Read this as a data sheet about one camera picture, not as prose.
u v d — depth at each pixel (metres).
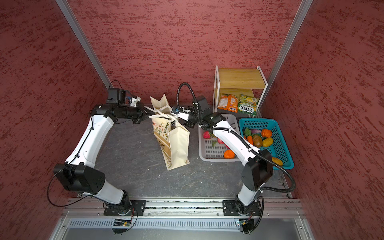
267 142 0.94
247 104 0.97
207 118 0.58
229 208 0.74
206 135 0.97
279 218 0.77
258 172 0.43
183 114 0.65
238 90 1.12
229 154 0.88
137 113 0.67
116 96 0.59
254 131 1.02
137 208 0.76
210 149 0.95
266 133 0.97
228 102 0.97
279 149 0.90
